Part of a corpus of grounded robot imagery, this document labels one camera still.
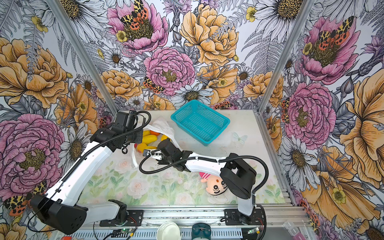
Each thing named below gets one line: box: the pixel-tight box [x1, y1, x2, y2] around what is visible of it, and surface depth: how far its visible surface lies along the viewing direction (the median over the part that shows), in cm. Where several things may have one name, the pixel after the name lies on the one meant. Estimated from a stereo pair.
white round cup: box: [156, 221, 181, 240], surface depth 71 cm
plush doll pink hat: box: [199, 172, 236, 204], surface depth 81 cm
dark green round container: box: [191, 222, 212, 240], surface depth 65 cm
